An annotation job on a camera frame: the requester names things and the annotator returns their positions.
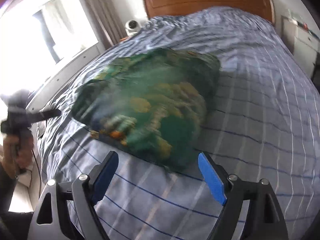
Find person's left hand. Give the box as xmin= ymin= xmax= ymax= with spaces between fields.
xmin=1 ymin=135 xmax=34 ymax=179

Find blue checked duvet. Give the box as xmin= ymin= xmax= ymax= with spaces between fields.
xmin=37 ymin=7 xmax=319 ymax=239

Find white desk with drawers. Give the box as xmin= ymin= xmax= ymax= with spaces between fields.
xmin=281 ymin=16 xmax=319 ymax=79

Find small white fan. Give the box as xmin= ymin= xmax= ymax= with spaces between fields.
xmin=125 ymin=20 xmax=141 ymax=36

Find beige curtain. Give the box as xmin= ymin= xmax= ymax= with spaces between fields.
xmin=85 ymin=0 xmax=126 ymax=48

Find green patterned silk jacket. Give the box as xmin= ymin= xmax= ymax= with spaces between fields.
xmin=71 ymin=48 xmax=221 ymax=171

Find white window bench drawers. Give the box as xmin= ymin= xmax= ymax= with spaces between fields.
xmin=27 ymin=42 xmax=105 ymax=112

